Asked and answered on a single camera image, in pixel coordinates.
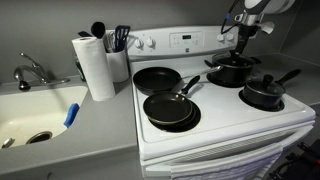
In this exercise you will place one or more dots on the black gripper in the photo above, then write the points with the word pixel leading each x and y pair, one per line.
pixel 248 31

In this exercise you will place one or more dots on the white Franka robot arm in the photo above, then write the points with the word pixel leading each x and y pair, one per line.
pixel 266 5

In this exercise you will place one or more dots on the white stove knob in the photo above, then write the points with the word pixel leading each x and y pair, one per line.
pixel 139 43
pixel 230 37
pixel 220 38
pixel 150 42

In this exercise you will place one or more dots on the black stove burner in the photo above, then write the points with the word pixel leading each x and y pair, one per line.
pixel 213 82
pixel 278 107
pixel 196 119

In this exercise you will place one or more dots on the white electric stove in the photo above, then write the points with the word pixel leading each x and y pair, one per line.
pixel 226 110

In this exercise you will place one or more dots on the small glass saucepan lid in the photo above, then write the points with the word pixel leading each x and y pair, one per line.
pixel 266 88

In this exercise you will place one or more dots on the small black saucepan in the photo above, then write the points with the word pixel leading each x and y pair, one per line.
pixel 263 98

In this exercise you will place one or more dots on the large black frying pan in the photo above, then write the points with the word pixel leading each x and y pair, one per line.
pixel 156 80

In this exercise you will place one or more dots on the small black frying pan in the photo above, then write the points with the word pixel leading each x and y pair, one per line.
pixel 168 108

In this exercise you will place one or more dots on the blue slotted spatula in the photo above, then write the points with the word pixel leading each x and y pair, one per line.
pixel 122 33

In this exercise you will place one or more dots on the white dish towel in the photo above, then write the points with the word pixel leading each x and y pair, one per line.
pixel 226 166

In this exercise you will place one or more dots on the white utensil holder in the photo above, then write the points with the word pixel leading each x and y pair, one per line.
pixel 118 66

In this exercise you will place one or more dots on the metal whisk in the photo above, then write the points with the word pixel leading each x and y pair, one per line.
pixel 111 40

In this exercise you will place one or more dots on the black ladle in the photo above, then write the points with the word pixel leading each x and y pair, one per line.
pixel 98 29

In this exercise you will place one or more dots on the white paper towel roll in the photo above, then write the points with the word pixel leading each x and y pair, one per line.
pixel 95 70

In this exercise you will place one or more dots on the black spatula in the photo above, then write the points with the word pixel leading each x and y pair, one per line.
pixel 84 34

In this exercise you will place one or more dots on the green soap bottle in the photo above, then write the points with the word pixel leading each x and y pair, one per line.
pixel 80 71

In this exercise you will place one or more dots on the chrome sink faucet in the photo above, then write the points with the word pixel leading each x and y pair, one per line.
pixel 33 70

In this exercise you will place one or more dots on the white kitchen sink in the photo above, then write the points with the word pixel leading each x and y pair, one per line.
pixel 30 110

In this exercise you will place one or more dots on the black sink sprayer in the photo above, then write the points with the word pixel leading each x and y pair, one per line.
pixel 24 86

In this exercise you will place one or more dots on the metal sink drain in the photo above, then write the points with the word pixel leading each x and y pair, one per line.
pixel 39 137

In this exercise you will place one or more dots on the metal sink stopper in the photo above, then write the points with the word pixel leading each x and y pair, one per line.
pixel 7 143

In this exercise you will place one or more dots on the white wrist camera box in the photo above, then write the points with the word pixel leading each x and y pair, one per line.
pixel 267 27

